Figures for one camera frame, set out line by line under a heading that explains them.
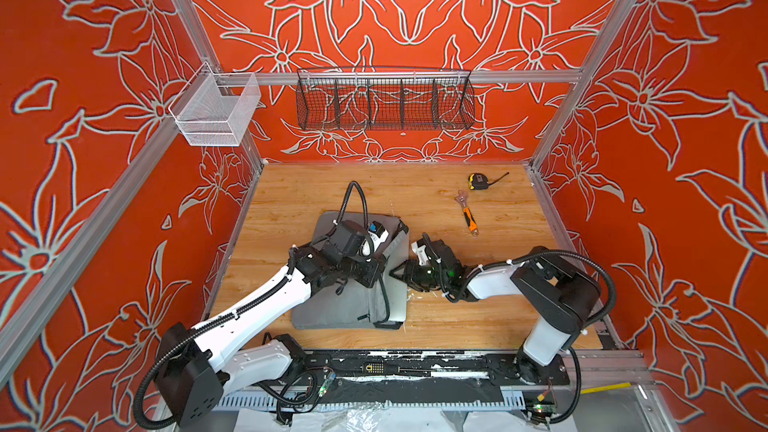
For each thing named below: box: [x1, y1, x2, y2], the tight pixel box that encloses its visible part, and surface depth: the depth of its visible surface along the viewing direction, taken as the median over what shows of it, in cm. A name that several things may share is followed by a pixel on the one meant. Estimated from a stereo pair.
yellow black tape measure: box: [468, 172, 510, 191], surface depth 112 cm
